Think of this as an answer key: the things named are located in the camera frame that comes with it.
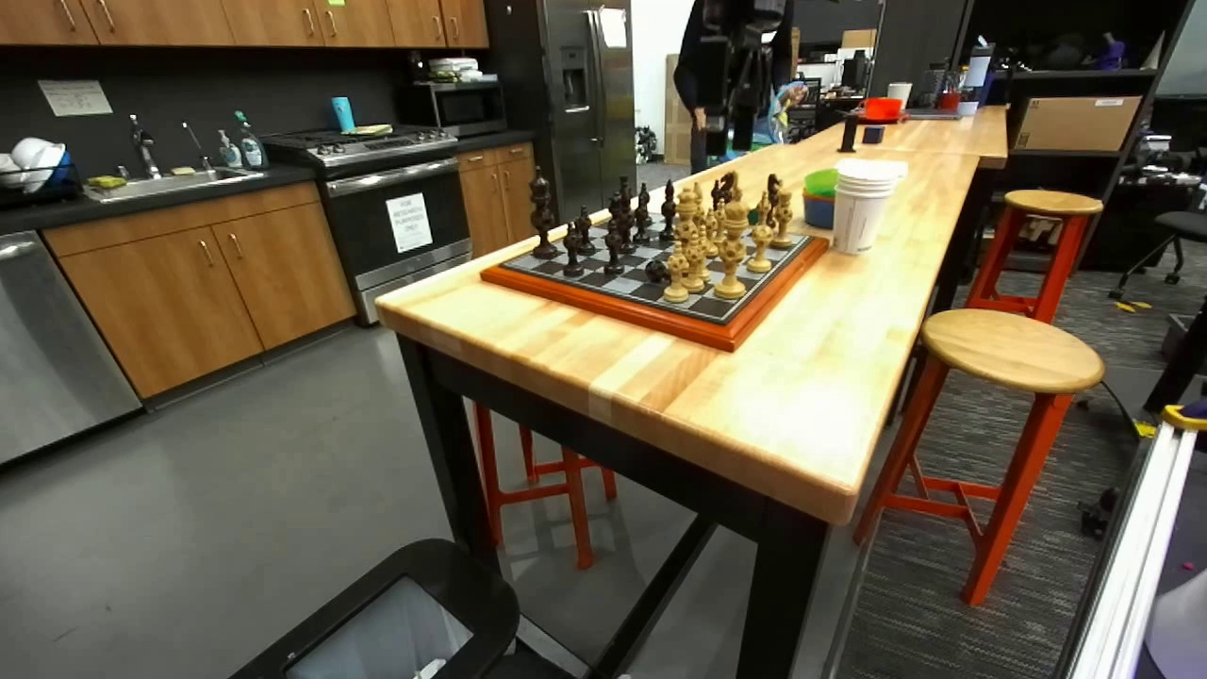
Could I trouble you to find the yellow wooden chess pawn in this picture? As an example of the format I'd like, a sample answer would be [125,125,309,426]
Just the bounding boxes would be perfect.
[704,196,740,258]

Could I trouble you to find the orange framed chess board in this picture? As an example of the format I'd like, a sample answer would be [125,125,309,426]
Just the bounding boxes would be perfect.
[477,223,833,353]

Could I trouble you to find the yellow wooden chess piece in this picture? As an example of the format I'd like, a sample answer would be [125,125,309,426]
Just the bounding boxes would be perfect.
[710,232,754,309]
[674,184,710,240]
[661,238,697,309]
[765,184,803,252]
[743,209,782,278]
[681,216,718,293]

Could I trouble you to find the wooden stool orange legs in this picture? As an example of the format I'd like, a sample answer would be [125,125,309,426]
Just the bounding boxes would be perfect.
[963,184,1107,328]
[855,306,1107,610]
[469,401,622,579]

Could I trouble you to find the narrow wooden base cabinet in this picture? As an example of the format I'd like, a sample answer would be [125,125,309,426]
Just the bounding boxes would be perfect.
[453,138,543,260]

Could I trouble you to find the stainless steel refrigerator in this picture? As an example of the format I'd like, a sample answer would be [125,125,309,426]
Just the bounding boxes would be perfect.
[485,0,642,226]

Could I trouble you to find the white oven notice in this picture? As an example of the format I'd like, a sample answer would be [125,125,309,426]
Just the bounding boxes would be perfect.
[382,190,437,260]

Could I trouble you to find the stainless steel oven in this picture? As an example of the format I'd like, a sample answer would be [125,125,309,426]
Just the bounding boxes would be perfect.
[262,120,474,328]

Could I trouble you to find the black microwave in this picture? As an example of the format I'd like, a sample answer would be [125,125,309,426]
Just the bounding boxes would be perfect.
[394,77,510,138]

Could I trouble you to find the black trash bin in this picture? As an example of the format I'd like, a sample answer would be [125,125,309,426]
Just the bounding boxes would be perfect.
[226,537,523,679]

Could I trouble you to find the white paper cup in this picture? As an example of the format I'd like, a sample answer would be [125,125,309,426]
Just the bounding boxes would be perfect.
[828,156,914,260]

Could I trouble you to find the person in dark sweater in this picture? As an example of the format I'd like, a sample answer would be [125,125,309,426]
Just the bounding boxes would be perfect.
[672,0,803,169]

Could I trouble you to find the white bowls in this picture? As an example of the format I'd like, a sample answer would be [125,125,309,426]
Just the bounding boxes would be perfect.
[425,53,485,86]

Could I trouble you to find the white refrigerator notice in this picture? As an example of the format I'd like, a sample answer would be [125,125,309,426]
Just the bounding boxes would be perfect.
[592,4,633,53]

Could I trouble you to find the red container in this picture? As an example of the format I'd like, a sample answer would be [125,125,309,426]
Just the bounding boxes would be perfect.
[860,94,910,130]

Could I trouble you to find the wide wooden base cabinet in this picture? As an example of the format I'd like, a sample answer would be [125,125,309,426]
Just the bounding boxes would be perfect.
[40,182,362,404]

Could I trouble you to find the white plastic bottle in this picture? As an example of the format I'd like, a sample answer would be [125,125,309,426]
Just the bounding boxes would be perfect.
[963,47,994,97]

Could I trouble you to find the steel kitchen sink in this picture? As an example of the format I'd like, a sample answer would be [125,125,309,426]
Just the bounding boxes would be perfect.
[79,167,270,209]

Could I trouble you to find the metal sink faucet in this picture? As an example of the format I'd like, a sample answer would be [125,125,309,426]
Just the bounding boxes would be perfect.
[125,110,164,184]

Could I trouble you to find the brown wooden panel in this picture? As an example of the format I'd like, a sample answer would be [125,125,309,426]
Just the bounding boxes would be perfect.
[1010,94,1145,157]

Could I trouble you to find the stainless steel dishwasher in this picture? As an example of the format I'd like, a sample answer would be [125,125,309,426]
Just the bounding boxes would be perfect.
[0,226,147,472]

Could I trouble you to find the yellow clamp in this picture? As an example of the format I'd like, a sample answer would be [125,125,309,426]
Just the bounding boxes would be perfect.
[1158,401,1207,438]

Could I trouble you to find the black office chair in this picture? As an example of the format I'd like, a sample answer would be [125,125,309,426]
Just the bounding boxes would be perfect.
[1107,203,1207,306]

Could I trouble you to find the dish rack with white dishes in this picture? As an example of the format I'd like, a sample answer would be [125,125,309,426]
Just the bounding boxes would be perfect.
[0,131,83,203]

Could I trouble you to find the black table frame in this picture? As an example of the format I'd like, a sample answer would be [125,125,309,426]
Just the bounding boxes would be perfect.
[391,328,871,679]

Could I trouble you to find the wooden wall cabinets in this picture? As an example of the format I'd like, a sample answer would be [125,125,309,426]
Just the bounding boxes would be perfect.
[0,0,495,53]

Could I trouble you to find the white metal frame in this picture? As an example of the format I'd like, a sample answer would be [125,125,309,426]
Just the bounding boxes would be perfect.
[1061,418,1207,679]

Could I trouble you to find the white wall sign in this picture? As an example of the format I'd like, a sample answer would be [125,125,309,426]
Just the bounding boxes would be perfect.
[34,77,118,125]

